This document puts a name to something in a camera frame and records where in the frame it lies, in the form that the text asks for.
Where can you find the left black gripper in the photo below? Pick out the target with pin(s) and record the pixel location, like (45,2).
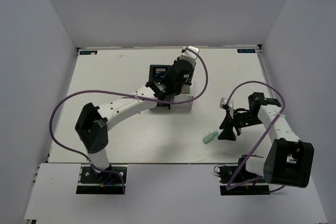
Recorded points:
(189,81)

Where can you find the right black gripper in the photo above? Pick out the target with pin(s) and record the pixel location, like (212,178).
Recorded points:
(228,132)

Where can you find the blue ink jar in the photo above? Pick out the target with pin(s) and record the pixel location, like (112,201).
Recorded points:
(158,76)

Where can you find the green correction tape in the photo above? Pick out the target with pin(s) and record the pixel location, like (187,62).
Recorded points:
(210,137)

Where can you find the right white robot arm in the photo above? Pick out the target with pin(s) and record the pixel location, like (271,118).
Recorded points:
(289,160)

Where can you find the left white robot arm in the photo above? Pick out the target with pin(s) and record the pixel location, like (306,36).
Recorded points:
(95,122)

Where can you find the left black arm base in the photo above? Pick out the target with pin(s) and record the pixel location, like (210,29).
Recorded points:
(92,183)

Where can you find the white slotted organizer box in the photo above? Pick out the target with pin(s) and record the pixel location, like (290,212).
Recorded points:
(186,94)

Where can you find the black slotted organizer box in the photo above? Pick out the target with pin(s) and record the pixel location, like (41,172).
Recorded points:
(155,72)

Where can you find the right blue corner label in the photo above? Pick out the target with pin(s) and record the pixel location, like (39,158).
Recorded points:
(246,51)

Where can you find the blue corner label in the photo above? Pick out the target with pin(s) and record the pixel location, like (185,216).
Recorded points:
(246,51)
(88,52)

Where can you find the left blue corner label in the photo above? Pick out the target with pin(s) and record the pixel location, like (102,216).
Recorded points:
(88,52)

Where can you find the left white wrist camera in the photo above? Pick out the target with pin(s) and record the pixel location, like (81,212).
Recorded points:
(189,54)

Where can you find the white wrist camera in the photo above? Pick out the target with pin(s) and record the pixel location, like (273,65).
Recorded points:
(189,54)
(227,105)

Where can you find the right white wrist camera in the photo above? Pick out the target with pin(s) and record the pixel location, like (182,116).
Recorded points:
(227,105)

